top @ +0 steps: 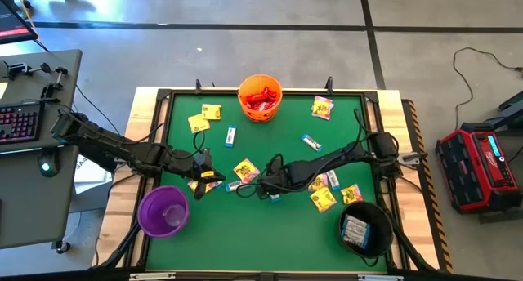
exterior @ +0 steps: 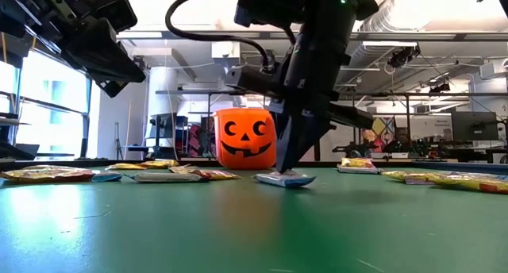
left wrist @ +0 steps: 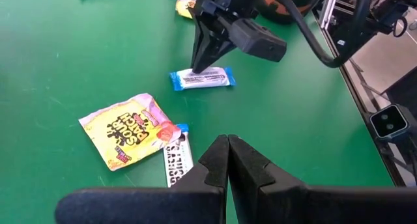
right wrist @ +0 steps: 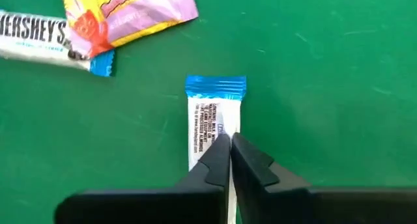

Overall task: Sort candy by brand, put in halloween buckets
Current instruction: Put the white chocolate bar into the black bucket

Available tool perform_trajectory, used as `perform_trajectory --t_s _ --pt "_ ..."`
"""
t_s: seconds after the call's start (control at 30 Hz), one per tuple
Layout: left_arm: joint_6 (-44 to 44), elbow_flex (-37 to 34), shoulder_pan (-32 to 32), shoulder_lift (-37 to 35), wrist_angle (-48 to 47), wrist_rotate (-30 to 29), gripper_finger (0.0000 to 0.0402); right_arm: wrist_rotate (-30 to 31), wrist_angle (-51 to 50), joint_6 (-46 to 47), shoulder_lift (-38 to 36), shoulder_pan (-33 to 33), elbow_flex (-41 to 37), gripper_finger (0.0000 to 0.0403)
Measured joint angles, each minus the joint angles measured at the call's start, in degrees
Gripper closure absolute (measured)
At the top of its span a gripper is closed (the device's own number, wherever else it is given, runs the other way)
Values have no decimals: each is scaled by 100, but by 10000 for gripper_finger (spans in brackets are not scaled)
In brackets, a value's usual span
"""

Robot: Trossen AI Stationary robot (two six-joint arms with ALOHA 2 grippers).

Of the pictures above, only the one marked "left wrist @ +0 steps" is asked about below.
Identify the black plastic bucket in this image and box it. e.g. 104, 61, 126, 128
257, 0, 319, 25

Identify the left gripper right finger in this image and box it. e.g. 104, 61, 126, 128
228, 134, 417, 224

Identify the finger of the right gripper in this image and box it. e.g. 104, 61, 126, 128
199, 19, 238, 74
190, 7, 210, 74

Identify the black table frame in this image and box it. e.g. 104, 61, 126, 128
311, 0, 417, 188

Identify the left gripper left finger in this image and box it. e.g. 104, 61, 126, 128
54, 134, 231, 224

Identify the white blue Hershey's bar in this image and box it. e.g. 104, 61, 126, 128
169, 66, 237, 92
162, 122, 195, 188

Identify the yellow Sour Patch candy pack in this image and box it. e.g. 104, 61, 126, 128
78, 92, 182, 172
175, 0, 198, 20

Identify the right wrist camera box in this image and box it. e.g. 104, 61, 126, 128
227, 18, 288, 63

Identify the black depth camera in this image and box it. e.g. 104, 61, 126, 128
369, 103, 417, 143

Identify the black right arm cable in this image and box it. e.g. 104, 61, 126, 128
270, 0, 374, 69

